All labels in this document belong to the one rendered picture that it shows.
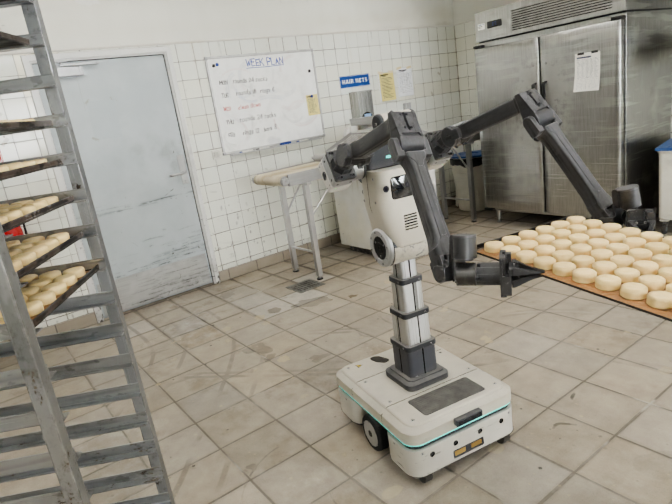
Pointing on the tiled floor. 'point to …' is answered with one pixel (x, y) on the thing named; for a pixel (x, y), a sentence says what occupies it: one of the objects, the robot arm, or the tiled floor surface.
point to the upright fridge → (578, 112)
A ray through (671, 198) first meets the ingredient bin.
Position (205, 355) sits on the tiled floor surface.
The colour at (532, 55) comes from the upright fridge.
